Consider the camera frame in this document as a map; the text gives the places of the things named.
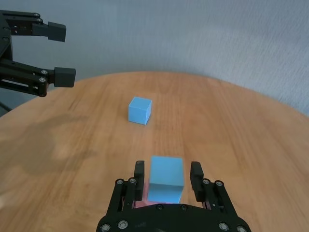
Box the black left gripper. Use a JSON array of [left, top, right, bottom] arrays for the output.
[[0, 11, 76, 98]]

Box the blue cube block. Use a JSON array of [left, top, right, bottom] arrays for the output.
[[147, 156, 184, 203], [127, 96, 153, 126]]

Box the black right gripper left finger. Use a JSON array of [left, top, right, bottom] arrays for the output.
[[107, 160, 145, 213]]

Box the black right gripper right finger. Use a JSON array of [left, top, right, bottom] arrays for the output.
[[190, 161, 236, 215]]

